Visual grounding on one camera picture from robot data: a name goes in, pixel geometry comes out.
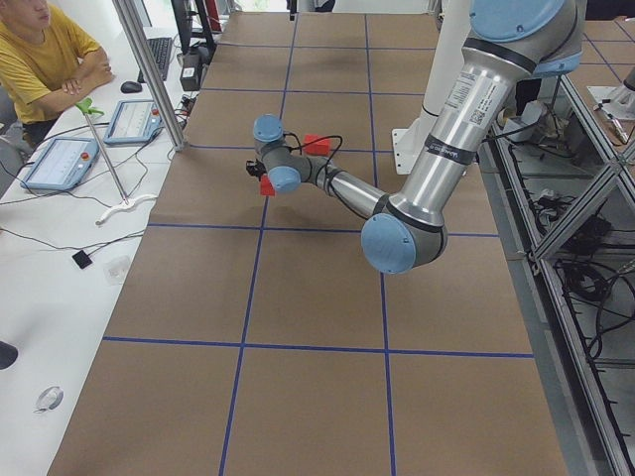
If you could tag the near teach pendant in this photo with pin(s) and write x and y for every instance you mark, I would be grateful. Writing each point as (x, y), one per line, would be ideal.
(61, 165)

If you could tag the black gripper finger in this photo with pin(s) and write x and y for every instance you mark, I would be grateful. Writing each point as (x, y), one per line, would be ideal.
(247, 168)

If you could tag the black computer mouse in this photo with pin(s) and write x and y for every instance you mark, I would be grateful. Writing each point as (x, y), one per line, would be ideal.
(129, 87)

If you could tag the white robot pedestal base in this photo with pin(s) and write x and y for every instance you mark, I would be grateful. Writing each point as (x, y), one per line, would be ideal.
(417, 119)

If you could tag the person in yellow shirt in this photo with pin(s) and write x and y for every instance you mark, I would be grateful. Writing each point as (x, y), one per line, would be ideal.
(48, 64)

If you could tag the black box with label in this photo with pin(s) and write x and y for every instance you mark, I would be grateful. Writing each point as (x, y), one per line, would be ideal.
(193, 65)

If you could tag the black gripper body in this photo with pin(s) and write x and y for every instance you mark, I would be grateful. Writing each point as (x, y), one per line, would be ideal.
(253, 169)

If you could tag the clear tape roll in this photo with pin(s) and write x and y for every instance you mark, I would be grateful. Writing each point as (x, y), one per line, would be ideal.
(49, 399)

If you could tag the far teach pendant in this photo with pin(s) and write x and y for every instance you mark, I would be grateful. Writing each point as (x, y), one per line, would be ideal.
(134, 122)

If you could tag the red block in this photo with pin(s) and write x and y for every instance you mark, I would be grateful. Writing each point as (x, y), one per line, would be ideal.
(266, 187)
(308, 141)

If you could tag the green tipped metal rod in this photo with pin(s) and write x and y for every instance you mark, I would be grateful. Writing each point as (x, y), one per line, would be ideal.
(85, 106)

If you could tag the black keyboard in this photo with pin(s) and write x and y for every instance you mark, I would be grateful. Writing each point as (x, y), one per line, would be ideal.
(161, 49)

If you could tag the aluminium truss frame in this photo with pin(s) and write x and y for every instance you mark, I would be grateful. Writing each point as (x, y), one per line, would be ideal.
(562, 180)

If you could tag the teach pendant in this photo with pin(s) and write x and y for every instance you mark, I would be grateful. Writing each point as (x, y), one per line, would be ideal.
(61, 165)
(134, 122)

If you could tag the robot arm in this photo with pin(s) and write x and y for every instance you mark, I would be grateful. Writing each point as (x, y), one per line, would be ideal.
(502, 43)

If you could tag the aluminium frame post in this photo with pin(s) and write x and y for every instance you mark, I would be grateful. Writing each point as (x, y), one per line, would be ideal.
(134, 32)

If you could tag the white rod stand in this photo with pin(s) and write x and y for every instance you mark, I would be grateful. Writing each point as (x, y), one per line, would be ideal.
(126, 205)

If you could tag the small black square device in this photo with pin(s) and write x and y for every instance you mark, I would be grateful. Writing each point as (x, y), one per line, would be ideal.
(82, 259)

